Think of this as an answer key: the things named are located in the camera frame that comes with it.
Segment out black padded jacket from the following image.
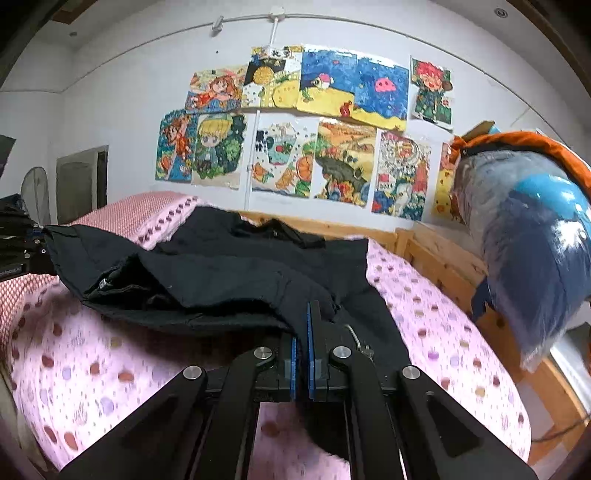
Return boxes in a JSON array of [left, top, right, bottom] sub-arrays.
[[45, 207, 409, 377]]

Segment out white electric fan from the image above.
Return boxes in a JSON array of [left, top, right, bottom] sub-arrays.
[[20, 166, 51, 225]]

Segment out red white checked pillow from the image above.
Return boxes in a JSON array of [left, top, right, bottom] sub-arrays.
[[1, 191, 205, 359]]

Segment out pink dotted bed quilt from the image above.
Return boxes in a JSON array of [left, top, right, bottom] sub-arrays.
[[8, 193, 532, 480]]

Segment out red-haired girl drawing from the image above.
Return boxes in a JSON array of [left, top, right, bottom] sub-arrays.
[[155, 109, 198, 184]]

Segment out blond boy drawing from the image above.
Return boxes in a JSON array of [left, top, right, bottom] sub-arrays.
[[191, 113, 247, 190]]

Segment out plastic bag of bedding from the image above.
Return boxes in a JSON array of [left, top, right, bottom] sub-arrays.
[[453, 145, 590, 371]]

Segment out anime girl drawing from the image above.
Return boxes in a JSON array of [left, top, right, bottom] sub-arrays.
[[184, 65, 246, 115]]

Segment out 2024 city drawing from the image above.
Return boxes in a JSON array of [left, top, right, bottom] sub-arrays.
[[372, 131, 432, 221]]

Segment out yellow chick drawing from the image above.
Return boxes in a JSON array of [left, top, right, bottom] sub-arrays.
[[432, 143, 464, 225]]

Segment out orange fruit drink drawing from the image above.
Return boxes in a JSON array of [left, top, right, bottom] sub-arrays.
[[250, 120, 318, 198]]

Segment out black whale landscape drawing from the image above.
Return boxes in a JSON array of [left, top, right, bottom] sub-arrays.
[[315, 119, 377, 208]]

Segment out moon and yellow planet drawing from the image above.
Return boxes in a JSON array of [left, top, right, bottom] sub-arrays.
[[242, 45, 304, 109]]

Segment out pink jellyfish sea drawing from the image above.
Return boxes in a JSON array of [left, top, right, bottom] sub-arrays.
[[351, 57, 410, 132]]

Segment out red-haired green-coat figure drawing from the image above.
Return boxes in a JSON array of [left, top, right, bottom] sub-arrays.
[[411, 58, 454, 132]]

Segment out blue sea yellow sand drawing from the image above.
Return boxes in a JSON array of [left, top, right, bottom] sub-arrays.
[[295, 47, 359, 118]]

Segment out wooden bed frame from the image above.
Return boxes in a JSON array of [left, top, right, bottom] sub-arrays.
[[237, 210, 590, 467]]

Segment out white wall cable conduit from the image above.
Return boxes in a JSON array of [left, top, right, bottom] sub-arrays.
[[209, 5, 532, 112]]

